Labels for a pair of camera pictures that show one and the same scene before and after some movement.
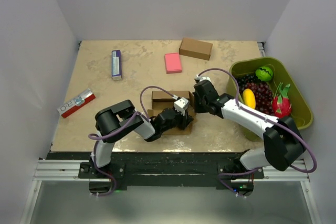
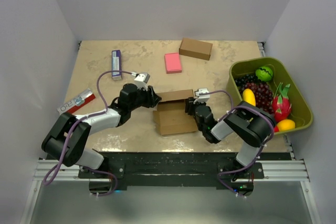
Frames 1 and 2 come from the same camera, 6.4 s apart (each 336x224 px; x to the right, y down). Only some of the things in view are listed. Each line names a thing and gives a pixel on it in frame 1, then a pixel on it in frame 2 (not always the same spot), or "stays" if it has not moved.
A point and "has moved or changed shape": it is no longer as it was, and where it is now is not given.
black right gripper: [198, 109] -> [189, 105]
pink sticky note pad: [172, 63] stays
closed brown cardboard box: [196, 49] stays
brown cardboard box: [161, 99] has moved or changed shape
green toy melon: [264, 73] stays
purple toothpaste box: [116, 65] stays
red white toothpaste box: [76, 103] stays
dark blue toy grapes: [242, 80] stays
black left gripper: [185, 120] -> [152, 98]
